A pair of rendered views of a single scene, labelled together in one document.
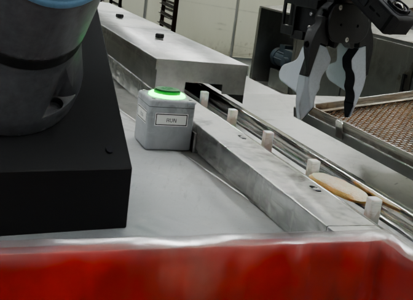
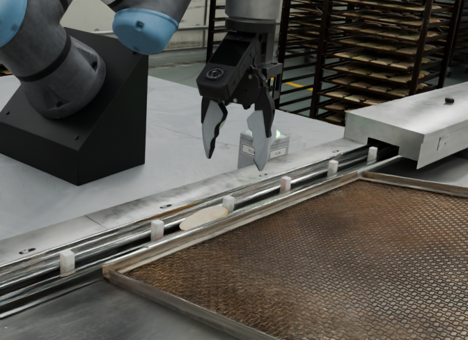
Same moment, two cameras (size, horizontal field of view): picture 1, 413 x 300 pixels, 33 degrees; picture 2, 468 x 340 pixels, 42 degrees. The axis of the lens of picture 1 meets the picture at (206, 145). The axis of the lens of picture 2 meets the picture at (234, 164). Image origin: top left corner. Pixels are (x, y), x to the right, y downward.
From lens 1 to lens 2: 1.03 m
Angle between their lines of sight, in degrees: 60
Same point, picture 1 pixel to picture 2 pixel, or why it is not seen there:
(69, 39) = (19, 66)
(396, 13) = (200, 79)
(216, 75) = (393, 136)
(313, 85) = (207, 132)
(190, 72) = (372, 129)
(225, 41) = not seen: outside the picture
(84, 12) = (9, 52)
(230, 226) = not seen: hidden behind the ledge
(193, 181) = not seen: hidden behind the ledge
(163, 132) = (246, 159)
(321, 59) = (213, 113)
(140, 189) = (150, 179)
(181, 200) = (148, 191)
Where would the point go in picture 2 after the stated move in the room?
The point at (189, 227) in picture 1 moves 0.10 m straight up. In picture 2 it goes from (100, 200) to (101, 142)
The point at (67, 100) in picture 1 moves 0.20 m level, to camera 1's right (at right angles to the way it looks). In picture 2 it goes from (64, 104) to (90, 140)
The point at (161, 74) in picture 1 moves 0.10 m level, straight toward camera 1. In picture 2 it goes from (349, 126) to (311, 129)
